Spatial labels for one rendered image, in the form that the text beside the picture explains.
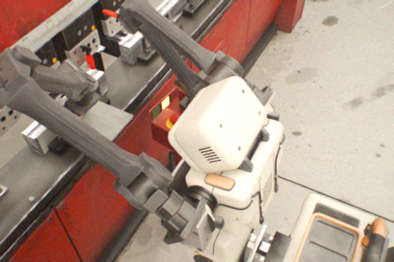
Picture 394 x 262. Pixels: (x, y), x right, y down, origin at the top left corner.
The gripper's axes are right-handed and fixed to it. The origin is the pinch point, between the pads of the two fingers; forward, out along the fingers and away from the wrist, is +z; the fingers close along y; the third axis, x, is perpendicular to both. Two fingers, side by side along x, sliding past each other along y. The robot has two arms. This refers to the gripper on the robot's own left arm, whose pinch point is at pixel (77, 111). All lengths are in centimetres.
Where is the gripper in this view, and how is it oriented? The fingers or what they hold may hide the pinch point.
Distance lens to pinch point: 151.9
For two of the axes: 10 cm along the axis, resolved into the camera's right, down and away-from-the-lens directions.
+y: -4.9, 6.6, -5.7
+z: -4.1, 4.1, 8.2
